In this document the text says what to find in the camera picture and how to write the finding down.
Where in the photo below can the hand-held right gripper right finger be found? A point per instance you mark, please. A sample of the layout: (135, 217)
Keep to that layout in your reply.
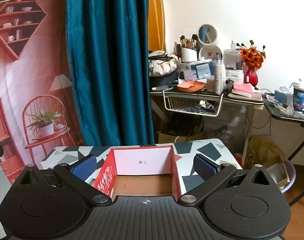
(204, 166)

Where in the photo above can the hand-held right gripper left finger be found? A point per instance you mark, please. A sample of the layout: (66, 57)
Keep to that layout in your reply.
(84, 166)

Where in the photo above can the red cardboard box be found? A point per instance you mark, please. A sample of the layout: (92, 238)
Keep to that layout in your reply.
(142, 162)

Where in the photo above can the dark bag under desk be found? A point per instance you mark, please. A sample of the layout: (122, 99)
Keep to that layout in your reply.
(185, 125)

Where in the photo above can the brown cardboard box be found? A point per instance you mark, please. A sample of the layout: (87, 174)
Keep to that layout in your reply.
(167, 137)

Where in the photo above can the yellow plastic bag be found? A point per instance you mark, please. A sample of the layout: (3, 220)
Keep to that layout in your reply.
(265, 152)

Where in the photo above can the small open cardboard box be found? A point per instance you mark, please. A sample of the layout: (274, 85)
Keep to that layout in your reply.
(276, 176)

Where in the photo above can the cluttered white desk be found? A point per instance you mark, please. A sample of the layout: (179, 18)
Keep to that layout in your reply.
(242, 100)

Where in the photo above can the orange tray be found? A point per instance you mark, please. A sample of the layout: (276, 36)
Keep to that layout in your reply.
(190, 86)

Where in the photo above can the cotton swab jar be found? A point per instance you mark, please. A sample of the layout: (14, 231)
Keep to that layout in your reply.
(211, 85)

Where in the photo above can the purple plastic basin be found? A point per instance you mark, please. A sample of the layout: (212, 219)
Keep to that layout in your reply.
(290, 177)

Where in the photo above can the pink book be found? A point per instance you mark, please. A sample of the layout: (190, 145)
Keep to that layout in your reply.
(243, 87)

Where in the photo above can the white spray bottle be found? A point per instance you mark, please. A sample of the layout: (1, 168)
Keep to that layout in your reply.
(218, 77)

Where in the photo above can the black side table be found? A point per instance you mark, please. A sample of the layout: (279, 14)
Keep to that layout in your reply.
(286, 116)

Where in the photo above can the blue packet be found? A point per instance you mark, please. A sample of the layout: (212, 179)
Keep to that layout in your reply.
(203, 68)

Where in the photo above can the red vase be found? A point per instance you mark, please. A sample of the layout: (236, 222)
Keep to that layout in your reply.
(251, 77)

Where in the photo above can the white cosmetic organizer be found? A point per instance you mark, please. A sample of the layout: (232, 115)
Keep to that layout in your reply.
(233, 67)

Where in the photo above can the blue tissue box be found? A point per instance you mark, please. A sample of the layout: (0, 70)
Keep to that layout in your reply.
(283, 96)

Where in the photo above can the white cloth bag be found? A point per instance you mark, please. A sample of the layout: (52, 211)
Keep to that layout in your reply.
(162, 65)

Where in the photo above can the white makeup brush holder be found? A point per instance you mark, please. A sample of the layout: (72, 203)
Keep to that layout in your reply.
(188, 55)

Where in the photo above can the blue curtain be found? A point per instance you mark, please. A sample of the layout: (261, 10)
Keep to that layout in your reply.
(104, 55)

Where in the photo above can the blue paper cup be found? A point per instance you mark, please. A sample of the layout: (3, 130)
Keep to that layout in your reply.
(299, 100)

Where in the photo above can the orange artificial flowers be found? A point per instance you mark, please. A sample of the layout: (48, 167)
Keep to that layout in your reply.
(251, 56)

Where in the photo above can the round white vanity mirror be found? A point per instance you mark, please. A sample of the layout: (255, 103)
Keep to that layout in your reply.
(208, 33)

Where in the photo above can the yellow curtain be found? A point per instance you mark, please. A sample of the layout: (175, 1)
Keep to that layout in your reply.
(155, 17)

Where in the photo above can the printed wall backdrop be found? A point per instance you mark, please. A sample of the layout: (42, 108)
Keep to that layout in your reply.
(29, 67)

